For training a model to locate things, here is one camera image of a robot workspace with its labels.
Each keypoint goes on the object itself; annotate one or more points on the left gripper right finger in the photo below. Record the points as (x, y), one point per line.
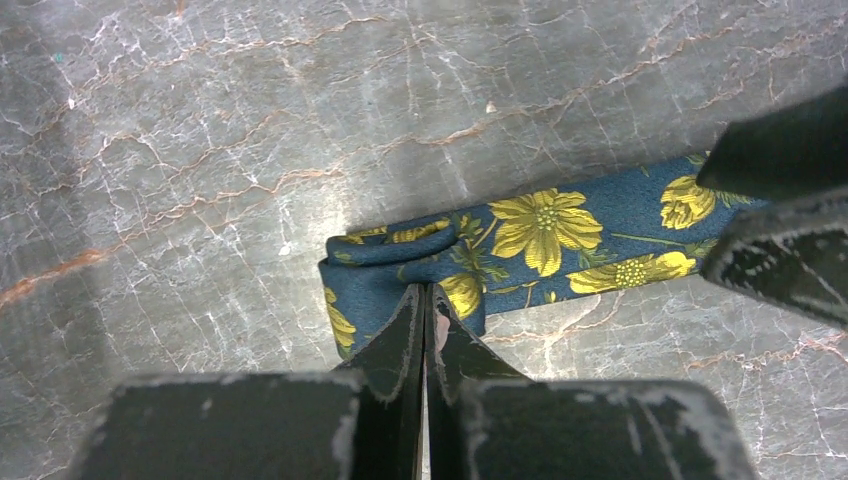
(489, 421)

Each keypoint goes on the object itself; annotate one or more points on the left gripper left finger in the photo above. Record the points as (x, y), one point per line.
(360, 420)

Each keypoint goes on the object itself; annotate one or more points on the navy yellow floral tie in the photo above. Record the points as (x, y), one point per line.
(620, 231)

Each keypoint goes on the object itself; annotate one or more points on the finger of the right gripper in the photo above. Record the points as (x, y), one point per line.
(791, 152)
(790, 254)

